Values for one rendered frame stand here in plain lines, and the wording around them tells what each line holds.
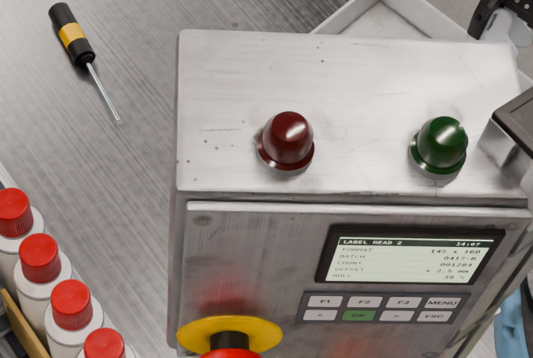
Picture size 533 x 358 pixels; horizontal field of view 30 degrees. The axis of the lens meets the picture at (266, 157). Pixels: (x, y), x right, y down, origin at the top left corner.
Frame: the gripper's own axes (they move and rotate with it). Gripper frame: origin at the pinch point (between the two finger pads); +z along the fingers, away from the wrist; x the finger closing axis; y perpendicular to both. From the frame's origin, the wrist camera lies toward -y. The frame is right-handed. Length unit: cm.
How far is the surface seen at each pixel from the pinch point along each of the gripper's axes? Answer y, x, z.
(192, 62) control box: 2, -63, -35
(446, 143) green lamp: 14, -61, -38
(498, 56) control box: 13, -53, -38
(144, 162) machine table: -23.4, -25.2, 21.7
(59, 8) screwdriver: -46, -18, 17
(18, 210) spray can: -17, -53, 2
